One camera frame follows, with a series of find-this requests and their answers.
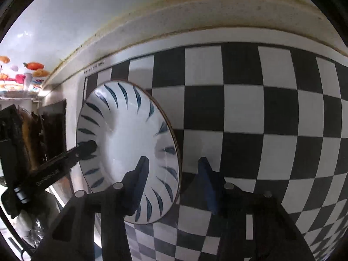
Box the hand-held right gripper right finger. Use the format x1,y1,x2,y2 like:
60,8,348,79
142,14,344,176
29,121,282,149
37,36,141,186
198,157,316,261

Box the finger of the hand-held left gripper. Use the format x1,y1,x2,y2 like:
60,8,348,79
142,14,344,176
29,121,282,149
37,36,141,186
46,140,98,169

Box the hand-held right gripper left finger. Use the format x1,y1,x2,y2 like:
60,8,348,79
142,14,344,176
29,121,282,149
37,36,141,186
33,156,150,261

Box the blue leaf pattern plate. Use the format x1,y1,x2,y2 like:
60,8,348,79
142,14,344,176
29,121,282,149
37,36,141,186
76,81,181,226

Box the black induction cooktop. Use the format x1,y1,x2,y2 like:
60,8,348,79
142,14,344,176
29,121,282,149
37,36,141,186
41,99,67,164

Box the brown frying pan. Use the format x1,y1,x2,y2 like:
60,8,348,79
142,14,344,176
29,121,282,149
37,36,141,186
16,108,45,169

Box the black white checkered mat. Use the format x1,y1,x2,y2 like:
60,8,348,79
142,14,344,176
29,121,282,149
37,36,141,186
82,42,348,261

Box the colourful wall stickers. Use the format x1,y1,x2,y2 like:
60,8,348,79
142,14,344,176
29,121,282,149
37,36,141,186
0,56,51,91

